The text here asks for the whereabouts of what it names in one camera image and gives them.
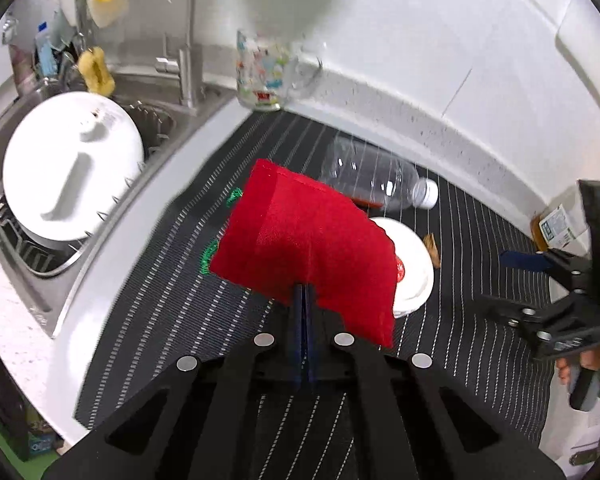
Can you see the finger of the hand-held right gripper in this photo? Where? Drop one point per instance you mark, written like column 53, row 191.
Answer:
column 510, row 310
column 522, row 259

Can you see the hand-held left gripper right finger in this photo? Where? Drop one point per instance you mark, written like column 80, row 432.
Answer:
column 310, row 320

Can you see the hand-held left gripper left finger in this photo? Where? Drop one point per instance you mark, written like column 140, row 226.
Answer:
column 296, row 320

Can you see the red mesh bag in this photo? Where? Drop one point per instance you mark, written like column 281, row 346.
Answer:
column 300, row 240

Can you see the person's right hand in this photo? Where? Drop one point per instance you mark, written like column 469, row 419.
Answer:
column 564, row 370

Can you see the juice bottle with label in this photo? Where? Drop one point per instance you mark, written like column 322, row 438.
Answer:
column 557, row 225

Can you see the brown nut shell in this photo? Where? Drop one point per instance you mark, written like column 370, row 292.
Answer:
column 434, row 250

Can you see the white paper bowl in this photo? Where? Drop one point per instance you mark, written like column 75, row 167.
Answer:
column 415, row 270

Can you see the black striped mat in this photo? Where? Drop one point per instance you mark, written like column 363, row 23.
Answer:
column 180, row 285

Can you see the clear plastic bottle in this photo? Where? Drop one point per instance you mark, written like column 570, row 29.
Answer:
column 370, row 175

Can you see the printed glass mug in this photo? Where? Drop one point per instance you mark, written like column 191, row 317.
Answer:
column 262, row 70

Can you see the white round lid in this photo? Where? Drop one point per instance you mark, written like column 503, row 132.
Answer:
column 70, row 170

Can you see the blue patterned box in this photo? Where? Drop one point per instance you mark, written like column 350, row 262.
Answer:
column 42, row 437

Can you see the chrome kitchen faucet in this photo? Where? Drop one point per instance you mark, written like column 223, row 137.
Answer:
column 187, row 60

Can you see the steel sink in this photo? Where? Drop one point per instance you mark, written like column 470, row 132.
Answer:
column 10, row 280

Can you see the yellow sponge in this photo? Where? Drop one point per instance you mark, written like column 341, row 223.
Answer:
column 96, row 72

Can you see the blue soap bottle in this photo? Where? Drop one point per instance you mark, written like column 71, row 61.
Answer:
column 47, row 52

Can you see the pink cup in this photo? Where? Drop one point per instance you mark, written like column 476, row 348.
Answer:
column 22, row 70

